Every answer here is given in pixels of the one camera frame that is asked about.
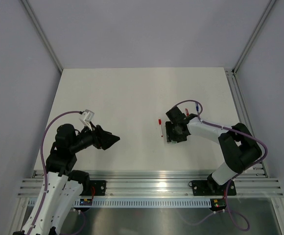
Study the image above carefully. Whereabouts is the circuit board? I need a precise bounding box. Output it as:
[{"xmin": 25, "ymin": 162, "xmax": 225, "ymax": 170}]
[
  {"xmin": 79, "ymin": 198, "xmax": 93, "ymax": 207},
  {"xmin": 211, "ymin": 199, "xmax": 227, "ymax": 211}
]

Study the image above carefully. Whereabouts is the left circuit board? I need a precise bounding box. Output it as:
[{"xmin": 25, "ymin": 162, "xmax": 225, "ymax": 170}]
[{"xmin": 79, "ymin": 198, "xmax": 93, "ymax": 207}]

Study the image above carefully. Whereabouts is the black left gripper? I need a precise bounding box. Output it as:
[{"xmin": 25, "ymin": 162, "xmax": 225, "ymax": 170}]
[{"xmin": 70, "ymin": 121, "xmax": 119, "ymax": 153}]

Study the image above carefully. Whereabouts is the thin white red marker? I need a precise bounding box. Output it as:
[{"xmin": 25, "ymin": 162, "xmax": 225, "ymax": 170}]
[{"xmin": 159, "ymin": 125, "xmax": 164, "ymax": 137}]

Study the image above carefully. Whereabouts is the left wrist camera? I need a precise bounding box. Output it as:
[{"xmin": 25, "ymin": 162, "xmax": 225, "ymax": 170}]
[{"xmin": 79, "ymin": 110, "xmax": 95, "ymax": 130}]

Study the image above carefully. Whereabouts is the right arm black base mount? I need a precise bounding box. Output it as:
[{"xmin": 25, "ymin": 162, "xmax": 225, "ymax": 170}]
[{"xmin": 188, "ymin": 180, "xmax": 237, "ymax": 196}]

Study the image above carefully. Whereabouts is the white slotted cable duct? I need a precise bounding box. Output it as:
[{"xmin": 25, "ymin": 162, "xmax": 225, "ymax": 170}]
[{"xmin": 73, "ymin": 198, "xmax": 211, "ymax": 208}]

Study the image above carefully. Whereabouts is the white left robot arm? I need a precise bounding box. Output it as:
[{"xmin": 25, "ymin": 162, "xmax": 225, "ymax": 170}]
[{"xmin": 14, "ymin": 124, "xmax": 120, "ymax": 235}]

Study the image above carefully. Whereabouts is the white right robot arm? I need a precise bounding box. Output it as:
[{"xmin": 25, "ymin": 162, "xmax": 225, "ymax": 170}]
[{"xmin": 166, "ymin": 106, "xmax": 262, "ymax": 194}]

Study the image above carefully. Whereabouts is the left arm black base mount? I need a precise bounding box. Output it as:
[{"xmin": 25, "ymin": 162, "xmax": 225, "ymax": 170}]
[{"xmin": 80, "ymin": 180, "xmax": 107, "ymax": 196}]

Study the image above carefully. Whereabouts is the right circuit board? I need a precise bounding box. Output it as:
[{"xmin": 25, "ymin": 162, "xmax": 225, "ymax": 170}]
[{"xmin": 211, "ymin": 199, "xmax": 227, "ymax": 211}]

